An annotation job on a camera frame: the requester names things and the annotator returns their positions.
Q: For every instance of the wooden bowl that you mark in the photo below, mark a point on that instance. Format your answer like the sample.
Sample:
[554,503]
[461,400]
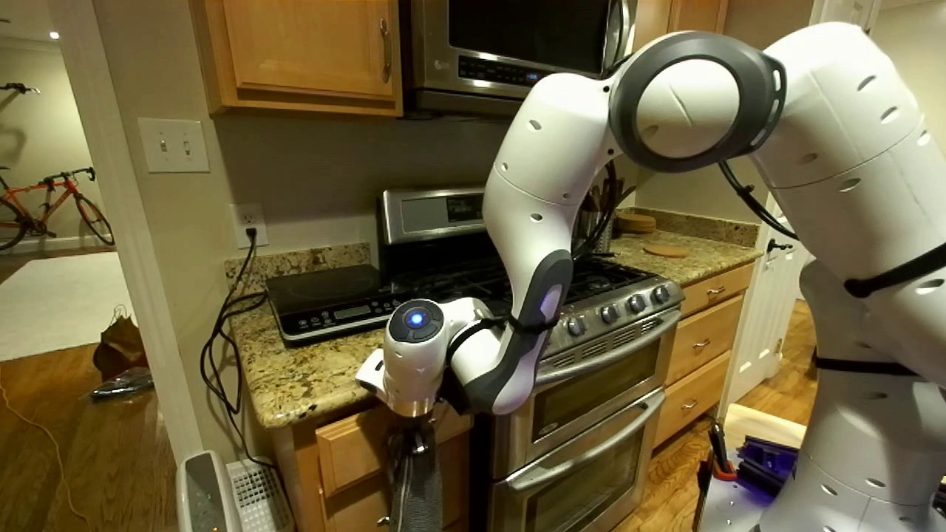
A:
[637,223]

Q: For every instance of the wooden knife drawer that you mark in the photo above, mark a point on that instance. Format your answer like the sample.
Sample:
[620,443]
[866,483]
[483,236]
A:
[342,447]

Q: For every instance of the black induction cooktop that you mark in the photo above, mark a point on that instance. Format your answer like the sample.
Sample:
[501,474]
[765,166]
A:
[325,296]

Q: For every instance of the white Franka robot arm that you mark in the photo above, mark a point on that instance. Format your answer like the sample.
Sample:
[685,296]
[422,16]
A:
[549,166]

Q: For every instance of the dark utensil holder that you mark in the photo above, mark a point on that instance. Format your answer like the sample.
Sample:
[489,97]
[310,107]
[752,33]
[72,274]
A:
[594,223]

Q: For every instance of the white wall outlet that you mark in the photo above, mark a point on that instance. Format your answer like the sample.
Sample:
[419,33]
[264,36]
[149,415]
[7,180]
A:
[242,215]

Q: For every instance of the grey striped towel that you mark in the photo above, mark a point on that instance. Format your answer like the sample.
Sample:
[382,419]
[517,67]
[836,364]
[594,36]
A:
[416,492]

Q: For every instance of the wooden wall cabinet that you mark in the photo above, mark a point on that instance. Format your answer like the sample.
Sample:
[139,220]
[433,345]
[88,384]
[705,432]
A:
[297,48]

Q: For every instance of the shallow wooden drawer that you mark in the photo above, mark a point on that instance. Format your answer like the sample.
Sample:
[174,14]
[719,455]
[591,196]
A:
[715,289]

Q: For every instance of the shoes on floor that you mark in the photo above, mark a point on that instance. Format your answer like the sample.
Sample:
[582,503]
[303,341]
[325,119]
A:
[119,347]

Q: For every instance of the red bicycle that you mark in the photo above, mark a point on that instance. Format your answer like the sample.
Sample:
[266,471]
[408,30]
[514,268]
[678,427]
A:
[39,189]

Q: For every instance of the dark shoe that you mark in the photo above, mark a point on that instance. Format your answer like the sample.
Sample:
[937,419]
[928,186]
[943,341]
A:
[121,385]

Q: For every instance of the white door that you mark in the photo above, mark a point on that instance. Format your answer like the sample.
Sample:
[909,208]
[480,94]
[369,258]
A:
[764,314]

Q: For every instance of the robot base platform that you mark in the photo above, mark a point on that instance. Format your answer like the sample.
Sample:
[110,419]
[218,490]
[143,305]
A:
[725,506]

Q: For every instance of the white switch plate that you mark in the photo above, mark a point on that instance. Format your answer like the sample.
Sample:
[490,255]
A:
[174,146]

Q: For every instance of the deep wooden drawer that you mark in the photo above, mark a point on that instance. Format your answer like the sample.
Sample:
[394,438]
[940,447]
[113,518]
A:
[688,395]
[700,341]

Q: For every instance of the white rug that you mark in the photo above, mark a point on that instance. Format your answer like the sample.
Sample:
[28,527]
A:
[53,305]

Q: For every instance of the wooden trivet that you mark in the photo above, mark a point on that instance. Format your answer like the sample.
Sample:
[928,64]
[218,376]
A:
[668,251]

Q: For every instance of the white ribbed panel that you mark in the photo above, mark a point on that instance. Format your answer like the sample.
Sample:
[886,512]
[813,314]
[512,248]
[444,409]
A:
[258,497]

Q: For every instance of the wooden cabinet drawer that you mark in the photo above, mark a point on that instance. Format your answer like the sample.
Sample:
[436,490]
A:
[357,512]

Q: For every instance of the stainless steel microwave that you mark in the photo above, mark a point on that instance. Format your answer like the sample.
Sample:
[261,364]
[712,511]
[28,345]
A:
[512,39]

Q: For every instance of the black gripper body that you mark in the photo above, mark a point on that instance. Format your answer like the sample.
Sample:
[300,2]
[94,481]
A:
[416,432]

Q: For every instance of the stainless steel gas stove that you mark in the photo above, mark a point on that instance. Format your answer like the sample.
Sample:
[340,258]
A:
[600,395]

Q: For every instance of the silver stove knob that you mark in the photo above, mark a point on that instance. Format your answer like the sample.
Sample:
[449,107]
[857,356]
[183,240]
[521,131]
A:
[659,295]
[575,328]
[610,314]
[637,304]

